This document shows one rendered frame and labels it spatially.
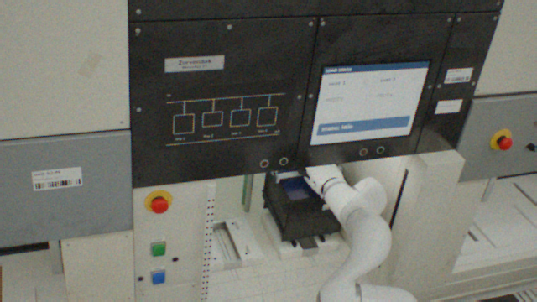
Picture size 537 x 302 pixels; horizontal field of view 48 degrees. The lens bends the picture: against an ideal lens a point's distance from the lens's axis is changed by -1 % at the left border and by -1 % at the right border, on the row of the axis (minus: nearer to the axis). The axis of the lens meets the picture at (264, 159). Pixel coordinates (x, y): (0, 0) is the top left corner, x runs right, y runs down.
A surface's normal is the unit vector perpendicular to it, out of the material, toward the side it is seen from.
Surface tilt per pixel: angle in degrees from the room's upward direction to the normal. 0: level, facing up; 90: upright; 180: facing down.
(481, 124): 90
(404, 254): 90
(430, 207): 90
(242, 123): 90
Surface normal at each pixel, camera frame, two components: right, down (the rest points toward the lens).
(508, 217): 0.11, -0.81
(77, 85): 0.33, 0.57
